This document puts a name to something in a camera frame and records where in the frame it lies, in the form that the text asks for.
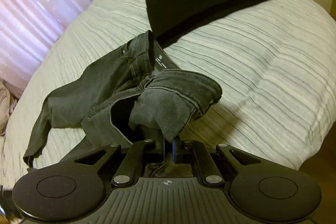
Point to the striped white bedspread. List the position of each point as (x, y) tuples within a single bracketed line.
[(274, 61)]

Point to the dark grey jeans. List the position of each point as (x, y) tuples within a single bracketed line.
[(129, 94)]

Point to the folded black garment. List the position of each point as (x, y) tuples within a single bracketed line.
[(172, 19)]

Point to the crumpled pink cloth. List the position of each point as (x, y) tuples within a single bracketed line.
[(7, 106)]

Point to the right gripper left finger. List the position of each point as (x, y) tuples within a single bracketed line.
[(139, 155)]

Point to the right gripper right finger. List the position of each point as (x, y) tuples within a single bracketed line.
[(196, 154)]

